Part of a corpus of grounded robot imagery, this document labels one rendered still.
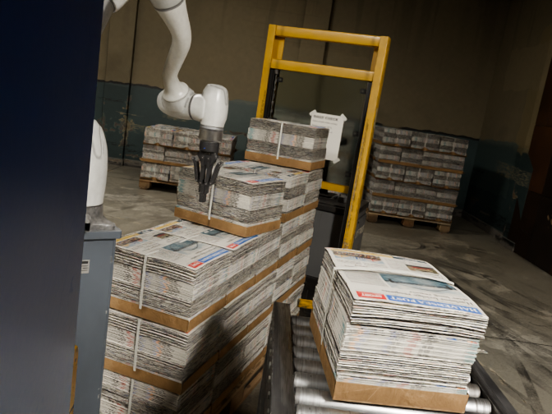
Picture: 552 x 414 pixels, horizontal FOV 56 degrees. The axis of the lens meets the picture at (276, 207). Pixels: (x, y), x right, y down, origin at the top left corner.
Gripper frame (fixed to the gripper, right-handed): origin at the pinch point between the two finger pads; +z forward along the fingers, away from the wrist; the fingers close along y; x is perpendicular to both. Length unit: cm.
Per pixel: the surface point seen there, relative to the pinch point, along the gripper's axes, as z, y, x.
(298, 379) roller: 20, -67, 76
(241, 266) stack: 27.2, -17.8, -6.4
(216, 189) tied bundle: 0.1, 1.1, -13.5
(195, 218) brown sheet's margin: 14.4, 9.6, -14.3
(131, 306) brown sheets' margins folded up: 37, 3, 36
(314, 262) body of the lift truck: 61, -13, -149
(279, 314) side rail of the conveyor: 20, -52, 46
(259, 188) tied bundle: -3.5, -16.6, -16.9
